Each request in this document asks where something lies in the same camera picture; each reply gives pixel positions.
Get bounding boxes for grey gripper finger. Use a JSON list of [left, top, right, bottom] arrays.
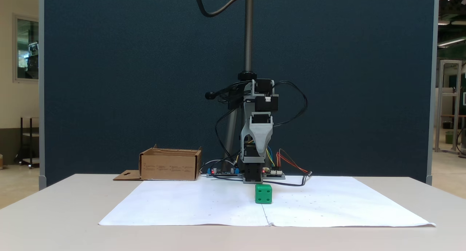
[[250, 124, 274, 156]]

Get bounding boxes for green dice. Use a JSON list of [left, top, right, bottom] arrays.
[[255, 184, 273, 204]]

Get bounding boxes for circuit board with white connectors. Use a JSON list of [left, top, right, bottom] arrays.
[[263, 167, 286, 180]]

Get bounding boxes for black tripod with metal pole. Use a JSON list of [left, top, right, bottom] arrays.
[[205, 0, 269, 172]]

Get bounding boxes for white paper sheet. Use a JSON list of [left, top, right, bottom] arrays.
[[98, 176, 436, 228]]

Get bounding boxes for brown cardboard box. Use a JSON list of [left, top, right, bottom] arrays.
[[113, 144, 203, 181]]

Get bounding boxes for dark blue partition panel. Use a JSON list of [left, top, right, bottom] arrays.
[[38, 0, 440, 190]]

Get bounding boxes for fluorescent ceiling light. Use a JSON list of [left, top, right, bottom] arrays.
[[438, 36, 466, 48]]

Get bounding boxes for black shelf cart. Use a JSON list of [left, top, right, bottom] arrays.
[[15, 116, 39, 169]]

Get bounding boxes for orange red wires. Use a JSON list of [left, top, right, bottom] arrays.
[[276, 148, 309, 174]]

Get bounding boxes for black servo wire bundle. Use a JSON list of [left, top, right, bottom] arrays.
[[214, 81, 252, 171]]

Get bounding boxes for black servo wire loop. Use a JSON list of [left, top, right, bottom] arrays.
[[272, 80, 308, 128]]

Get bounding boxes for black cable on table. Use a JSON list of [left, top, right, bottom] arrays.
[[262, 172, 313, 187]]

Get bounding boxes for thick black hanging cable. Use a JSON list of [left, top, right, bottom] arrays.
[[192, 0, 252, 18]]

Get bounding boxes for aluminium profile frame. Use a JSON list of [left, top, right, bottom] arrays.
[[435, 60, 462, 154]]

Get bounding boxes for framed wall window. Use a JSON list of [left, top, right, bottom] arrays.
[[13, 14, 39, 83]]

